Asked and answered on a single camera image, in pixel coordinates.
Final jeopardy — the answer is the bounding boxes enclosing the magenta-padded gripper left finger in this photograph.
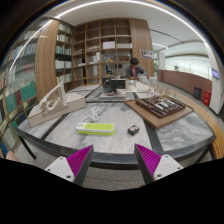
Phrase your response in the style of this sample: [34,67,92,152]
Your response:
[43,143,95,187]

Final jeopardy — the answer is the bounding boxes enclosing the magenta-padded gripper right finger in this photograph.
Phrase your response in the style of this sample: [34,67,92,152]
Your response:
[133,142,185,185]

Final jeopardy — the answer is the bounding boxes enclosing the black charger with red print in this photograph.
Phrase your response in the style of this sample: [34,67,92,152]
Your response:
[126,124,141,137]

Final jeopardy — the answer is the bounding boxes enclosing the white and green power strip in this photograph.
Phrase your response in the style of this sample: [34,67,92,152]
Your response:
[74,121,117,137]

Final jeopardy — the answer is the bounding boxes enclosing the wooden model base board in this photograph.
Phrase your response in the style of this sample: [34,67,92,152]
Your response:
[124,95,195,131]

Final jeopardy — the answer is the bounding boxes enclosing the dark brown architectural model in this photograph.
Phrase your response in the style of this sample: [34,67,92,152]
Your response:
[135,94,187,120]

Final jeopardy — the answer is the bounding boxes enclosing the beige slatted architectural model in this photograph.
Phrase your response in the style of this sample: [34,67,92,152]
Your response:
[26,81,87,129]

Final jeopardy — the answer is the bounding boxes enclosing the small white architectural model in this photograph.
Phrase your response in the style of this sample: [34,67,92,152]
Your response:
[134,77,158,94]

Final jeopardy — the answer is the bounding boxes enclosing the dark bin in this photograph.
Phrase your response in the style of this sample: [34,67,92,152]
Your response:
[193,86,203,101]

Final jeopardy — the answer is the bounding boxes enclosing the red bin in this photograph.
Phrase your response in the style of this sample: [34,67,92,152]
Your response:
[202,89,212,107]

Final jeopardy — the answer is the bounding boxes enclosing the person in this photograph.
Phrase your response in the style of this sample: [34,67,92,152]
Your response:
[124,57,149,81]

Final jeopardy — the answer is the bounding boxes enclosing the bookshelf with teal books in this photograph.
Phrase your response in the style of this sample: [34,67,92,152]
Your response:
[0,19,48,158]

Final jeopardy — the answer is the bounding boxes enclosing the wooden shelf unit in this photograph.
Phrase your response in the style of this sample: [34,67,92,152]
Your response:
[34,17,155,101]

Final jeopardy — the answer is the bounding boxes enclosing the white coiled power cable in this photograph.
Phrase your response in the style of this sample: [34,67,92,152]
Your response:
[86,104,102,124]

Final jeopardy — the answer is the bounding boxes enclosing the wall poster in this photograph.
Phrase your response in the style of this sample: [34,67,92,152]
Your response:
[139,48,155,60]

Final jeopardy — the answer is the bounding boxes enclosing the blue wall screen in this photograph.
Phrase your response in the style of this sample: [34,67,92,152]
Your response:
[211,67,221,81]

